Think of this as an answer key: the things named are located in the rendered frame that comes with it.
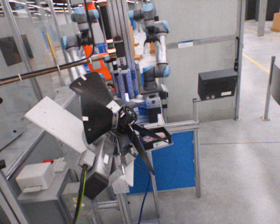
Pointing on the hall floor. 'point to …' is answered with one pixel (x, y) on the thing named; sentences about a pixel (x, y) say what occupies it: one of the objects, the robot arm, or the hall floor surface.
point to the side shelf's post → (62, 210)
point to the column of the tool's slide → (6, 195)
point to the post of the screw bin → (154, 186)
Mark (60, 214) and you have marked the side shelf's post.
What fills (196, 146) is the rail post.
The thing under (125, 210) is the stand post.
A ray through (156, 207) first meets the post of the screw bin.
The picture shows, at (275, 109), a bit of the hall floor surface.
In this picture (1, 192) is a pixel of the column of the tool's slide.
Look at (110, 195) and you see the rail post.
